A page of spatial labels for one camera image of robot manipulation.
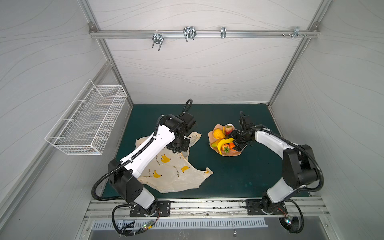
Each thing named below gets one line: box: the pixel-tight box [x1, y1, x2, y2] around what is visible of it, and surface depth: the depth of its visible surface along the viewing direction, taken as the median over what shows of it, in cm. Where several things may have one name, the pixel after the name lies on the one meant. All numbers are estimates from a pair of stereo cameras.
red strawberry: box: [221, 144, 231, 153], surface depth 92 cm
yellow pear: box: [213, 128, 226, 139], surface depth 97 cm
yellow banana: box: [217, 138, 234, 155], surface depth 92 cm
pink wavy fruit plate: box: [221, 142, 243, 157], surface depth 92 cm
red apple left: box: [225, 126, 233, 136], surface depth 100 cm
